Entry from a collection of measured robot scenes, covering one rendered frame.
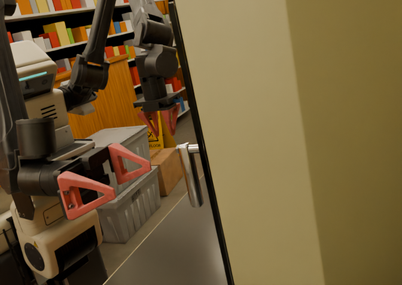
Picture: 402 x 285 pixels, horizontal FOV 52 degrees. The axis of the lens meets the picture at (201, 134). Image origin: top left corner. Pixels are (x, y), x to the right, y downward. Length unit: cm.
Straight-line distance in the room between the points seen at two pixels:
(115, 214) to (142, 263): 199
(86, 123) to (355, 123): 293
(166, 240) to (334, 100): 53
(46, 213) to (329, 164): 111
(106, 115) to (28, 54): 218
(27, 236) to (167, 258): 73
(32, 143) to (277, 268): 41
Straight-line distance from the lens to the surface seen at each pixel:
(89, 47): 138
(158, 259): 82
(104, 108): 348
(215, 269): 75
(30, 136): 70
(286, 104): 42
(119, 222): 283
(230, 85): 43
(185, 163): 54
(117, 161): 68
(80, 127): 324
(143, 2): 107
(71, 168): 64
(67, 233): 145
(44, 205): 143
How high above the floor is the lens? 136
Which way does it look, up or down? 16 degrees down
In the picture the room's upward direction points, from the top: 12 degrees counter-clockwise
